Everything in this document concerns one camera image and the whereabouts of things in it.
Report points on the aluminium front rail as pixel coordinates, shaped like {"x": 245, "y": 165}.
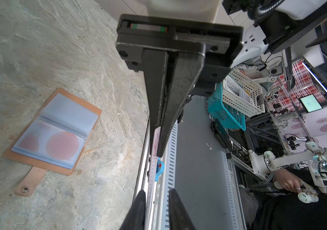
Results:
{"x": 157, "y": 188}

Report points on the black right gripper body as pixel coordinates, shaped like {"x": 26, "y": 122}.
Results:
{"x": 222, "y": 44}

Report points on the white plastic basket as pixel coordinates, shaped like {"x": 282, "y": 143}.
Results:
{"x": 243, "y": 94}

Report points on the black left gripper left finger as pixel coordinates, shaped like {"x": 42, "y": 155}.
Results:
{"x": 135, "y": 218}

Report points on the operator hand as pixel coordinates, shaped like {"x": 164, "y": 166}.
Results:
{"x": 288, "y": 180}

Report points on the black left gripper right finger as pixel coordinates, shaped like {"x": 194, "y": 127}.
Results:
{"x": 178, "y": 216}

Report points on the white card with red circles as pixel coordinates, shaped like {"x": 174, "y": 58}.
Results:
{"x": 152, "y": 173}

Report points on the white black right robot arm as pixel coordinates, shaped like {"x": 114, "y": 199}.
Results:
{"x": 269, "y": 26}

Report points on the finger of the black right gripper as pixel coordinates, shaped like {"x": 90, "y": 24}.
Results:
{"x": 185, "y": 74}
{"x": 155, "y": 63}

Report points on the blue clip on rail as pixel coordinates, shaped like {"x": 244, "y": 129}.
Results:
{"x": 159, "y": 169}

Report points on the white ventilation grille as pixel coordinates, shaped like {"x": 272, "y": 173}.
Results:
{"x": 168, "y": 180}

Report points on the teal plastic basket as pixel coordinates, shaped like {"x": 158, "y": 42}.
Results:
{"x": 227, "y": 115}

